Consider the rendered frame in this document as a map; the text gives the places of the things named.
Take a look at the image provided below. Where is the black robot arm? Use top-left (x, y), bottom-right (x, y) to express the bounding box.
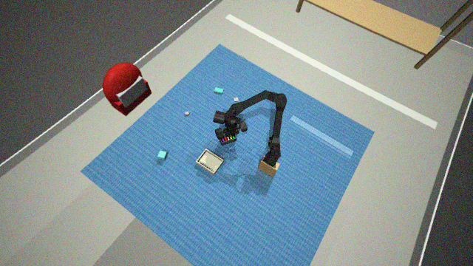
top-left (213, 90), bottom-right (287, 167)

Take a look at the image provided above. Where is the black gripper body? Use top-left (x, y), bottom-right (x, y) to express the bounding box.
top-left (215, 121), bottom-right (248, 140)

